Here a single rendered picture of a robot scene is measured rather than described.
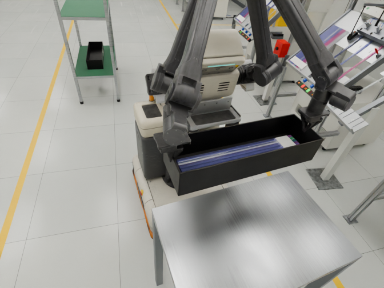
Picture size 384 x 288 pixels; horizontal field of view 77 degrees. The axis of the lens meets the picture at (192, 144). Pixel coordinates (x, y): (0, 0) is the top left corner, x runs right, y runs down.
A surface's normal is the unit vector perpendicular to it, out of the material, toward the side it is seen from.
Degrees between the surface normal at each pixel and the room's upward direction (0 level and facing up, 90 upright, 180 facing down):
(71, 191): 0
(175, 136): 89
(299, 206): 0
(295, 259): 0
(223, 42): 42
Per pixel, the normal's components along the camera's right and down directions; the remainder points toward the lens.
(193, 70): 0.37, -0.02
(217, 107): 0.36, 0.65
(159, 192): 0.08, -0.74
